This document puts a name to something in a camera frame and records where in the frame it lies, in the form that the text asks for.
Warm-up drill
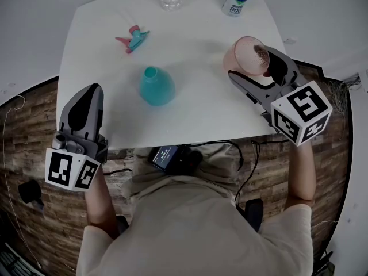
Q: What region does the thin white floor cable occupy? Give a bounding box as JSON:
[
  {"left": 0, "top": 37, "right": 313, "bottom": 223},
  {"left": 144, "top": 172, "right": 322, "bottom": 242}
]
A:
[
  {"left": 310, "top": 219, "right": 337, "bottom": 228},
  {"left": 1, "top": 95, "right": 41, "bottom": 269}
]

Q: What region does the small black recorder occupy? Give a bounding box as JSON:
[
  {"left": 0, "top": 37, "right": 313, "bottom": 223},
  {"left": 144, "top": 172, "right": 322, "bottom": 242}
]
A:
[{"left": 177, "top": 149, "right": 204, "bottom": 174}]

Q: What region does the pink plastic cup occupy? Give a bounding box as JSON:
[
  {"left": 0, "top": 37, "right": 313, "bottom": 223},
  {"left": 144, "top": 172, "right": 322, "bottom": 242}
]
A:
[{"left": 223, "top": 36, "right": 270, "bottom": 79}]

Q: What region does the person's right forearm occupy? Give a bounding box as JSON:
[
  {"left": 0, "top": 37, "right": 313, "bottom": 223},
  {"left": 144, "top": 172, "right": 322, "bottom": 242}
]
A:
[{"left": 287, "top": 141, "right": 316, "bottom": 205}]

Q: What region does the grey cable bundle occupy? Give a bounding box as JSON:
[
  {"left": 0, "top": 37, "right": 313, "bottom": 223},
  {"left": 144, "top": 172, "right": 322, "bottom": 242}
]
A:
[{"left": 327, "top": 75, "right": 362, "bottom": 115}]

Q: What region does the black cylindrical floor object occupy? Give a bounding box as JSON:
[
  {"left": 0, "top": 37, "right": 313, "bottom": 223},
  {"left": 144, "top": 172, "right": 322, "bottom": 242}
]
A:
[{"left": 18, "top": 179, "right": 45, "bottom": 212}]

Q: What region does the person's beige shirt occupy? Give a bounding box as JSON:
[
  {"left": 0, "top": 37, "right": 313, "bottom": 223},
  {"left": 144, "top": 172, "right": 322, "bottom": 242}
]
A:
[{"left": 76, "top": 179, "right": 314, "bottom": 276}]

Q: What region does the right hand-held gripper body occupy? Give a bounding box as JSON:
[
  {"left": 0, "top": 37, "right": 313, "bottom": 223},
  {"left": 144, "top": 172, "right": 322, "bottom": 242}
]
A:
[{"left": 259, "top": 72, "right": 334, "bottom": 147}]

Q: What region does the black floor stand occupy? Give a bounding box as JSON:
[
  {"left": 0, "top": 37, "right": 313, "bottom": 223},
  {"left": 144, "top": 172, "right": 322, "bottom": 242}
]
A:
[{"left": 313, "top": 250, "right": 336, "bottom": 276}]

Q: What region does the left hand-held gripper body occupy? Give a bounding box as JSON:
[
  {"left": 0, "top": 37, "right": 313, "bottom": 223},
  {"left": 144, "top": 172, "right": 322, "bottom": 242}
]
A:
[{"left": 45, "top": 130, "right": 109, "bottom": 193}]

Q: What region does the person's left forearm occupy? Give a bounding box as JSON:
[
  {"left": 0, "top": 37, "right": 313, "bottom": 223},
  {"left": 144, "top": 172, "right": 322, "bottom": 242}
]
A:
[{"left": 85, "top": 165, "right": 120, "bottom": 240}]

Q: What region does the white power box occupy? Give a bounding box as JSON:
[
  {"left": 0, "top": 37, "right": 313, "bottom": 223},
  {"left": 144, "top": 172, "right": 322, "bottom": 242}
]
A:
[{"left": 358, "top": 69, "right": 368, "bottom": 95}]

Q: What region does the teal large spray bottle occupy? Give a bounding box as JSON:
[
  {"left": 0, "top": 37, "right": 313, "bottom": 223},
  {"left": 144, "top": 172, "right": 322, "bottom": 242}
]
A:
[{"left": 140, "top": 66, "right": 176, "bottom": 106}]

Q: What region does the dark metal floor rack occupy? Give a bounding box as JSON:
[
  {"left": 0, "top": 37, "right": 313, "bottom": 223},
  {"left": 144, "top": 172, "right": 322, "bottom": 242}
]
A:
[{"left": 0, "top": 242, "right": 44, "bottom": 276}]

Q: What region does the pink and teal spray nozzle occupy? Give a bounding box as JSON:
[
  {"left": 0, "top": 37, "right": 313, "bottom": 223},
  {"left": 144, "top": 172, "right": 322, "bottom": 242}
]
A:
[{"left": 115, "top": 25, "right": 151, "bottom": 54}]

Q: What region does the black device with screen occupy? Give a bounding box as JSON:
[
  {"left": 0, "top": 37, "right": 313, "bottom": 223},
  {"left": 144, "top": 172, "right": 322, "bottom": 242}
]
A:
[{"left": 147, "top": 145, "right": 179, "bottom": 172}]

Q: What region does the thin black cable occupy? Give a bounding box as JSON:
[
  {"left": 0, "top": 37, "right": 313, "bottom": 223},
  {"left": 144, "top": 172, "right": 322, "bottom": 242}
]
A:
[{"left": 102, "top": 168, "right": 133, "bottom": 175}]

